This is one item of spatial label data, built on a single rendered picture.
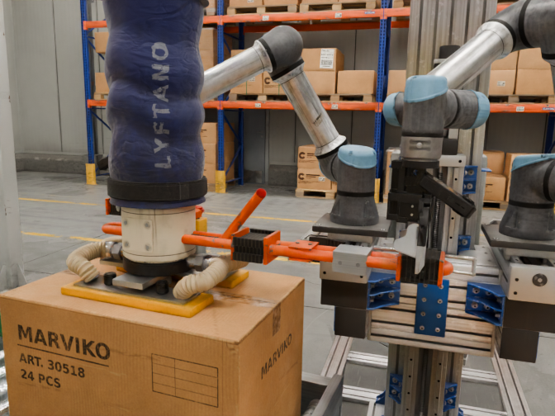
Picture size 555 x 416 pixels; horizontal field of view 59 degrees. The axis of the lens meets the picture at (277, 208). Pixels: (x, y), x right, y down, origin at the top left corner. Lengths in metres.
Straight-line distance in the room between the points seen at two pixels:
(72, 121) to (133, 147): 11.01
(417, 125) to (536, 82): 7.36
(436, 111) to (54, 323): 0.89
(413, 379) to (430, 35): 1.11
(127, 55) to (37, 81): 11.59
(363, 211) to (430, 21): 0.62
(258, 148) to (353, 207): 8.44
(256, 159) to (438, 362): 8.45
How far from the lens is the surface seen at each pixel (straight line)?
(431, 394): 1.81
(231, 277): 1.21
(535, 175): 1.48
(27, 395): 1.33
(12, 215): 4.12
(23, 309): 1.24
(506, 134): 9.51
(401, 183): 0.96
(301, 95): 1.56
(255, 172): 9.93
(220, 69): 1.39
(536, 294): 1.42
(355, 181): 1.48
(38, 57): 12.65
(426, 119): 0.93
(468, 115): 1.01
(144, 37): 1.08
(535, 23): 1.30
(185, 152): 1.08
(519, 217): 1.51
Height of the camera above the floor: 1.36
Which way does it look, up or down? 11 degrees down
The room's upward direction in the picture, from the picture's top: 1 degrees clockwise
